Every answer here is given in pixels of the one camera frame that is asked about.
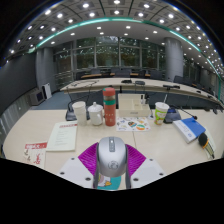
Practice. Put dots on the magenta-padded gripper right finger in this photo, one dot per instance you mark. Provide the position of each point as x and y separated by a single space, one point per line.
136 160

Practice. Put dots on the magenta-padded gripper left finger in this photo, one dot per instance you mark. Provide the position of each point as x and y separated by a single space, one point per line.
88 156

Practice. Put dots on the silver computer mouse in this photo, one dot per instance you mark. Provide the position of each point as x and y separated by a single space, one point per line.
112 156

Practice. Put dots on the white printed paper sheet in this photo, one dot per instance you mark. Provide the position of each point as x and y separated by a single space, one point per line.
62 136

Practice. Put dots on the colourful sticker sheet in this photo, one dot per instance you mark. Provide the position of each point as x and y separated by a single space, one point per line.
133 124

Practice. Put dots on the white lidded ceramic mug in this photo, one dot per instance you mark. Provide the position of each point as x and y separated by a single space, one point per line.
96 115

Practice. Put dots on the stack of white paper cups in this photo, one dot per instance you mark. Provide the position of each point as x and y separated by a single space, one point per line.
80 113

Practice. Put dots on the black desk microphone console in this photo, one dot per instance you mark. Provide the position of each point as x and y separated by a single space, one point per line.
172 116
70 115

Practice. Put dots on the red bottle with green band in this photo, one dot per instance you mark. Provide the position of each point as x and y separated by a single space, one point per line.
109 110

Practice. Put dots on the green printed drink cup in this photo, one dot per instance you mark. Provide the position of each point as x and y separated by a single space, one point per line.
161 113

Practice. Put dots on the red and white leaflet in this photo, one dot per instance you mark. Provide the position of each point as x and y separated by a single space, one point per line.
35 155

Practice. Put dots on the beige cardboard box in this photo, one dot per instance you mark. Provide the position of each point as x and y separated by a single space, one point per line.
131 106

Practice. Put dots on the blue and white book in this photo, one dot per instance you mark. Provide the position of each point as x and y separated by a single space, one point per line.
188 128

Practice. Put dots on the long curved conference desk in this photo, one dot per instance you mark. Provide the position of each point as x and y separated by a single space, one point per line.
110 82

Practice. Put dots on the white leaning board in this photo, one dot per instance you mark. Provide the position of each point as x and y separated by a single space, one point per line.
47 90

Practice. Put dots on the white booklet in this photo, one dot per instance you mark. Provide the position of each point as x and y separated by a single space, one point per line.
211 140

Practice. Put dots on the grey box appliance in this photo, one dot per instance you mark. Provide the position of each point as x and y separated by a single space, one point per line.
36 97

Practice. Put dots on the dark office chairs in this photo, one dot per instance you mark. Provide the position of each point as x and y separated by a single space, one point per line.
123 72

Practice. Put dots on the ceiling lights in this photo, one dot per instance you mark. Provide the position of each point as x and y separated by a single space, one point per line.
116 13

